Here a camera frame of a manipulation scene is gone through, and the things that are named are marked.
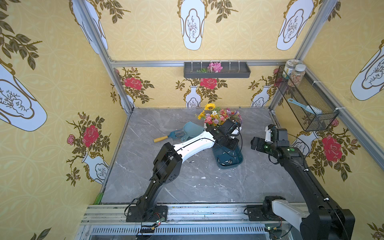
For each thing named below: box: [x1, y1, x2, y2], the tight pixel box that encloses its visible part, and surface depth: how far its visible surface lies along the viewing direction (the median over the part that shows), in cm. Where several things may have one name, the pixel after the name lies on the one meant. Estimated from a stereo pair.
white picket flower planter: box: [195, 103, 243, 129], surface depth 96 cm
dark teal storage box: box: [212, 144, 244, 170], surface depth 92 cm
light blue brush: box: [287, 98, 323, 115], surface depth 73 cm
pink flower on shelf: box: [207, 62, 223, 73], surface depth 90 cm
